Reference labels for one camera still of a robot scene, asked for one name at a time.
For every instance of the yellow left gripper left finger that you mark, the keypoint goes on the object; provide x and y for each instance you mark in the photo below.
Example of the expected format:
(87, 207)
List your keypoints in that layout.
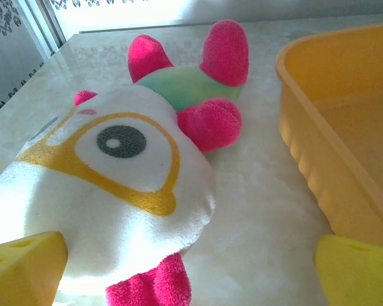
(22, 271)

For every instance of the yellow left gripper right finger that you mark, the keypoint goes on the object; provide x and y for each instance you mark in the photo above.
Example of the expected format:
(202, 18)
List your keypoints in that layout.
(360, 277)

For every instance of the white pink plush toy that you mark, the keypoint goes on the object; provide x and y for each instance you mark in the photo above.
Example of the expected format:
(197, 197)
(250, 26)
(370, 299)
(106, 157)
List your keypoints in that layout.
(115, 191)

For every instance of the orange plastic bin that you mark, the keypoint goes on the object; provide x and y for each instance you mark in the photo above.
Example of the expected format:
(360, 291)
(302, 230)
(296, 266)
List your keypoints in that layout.
(322, 153)

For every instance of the aluminium frame post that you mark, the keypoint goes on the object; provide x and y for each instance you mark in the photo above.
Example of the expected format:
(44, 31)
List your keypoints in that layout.
(41, 28)

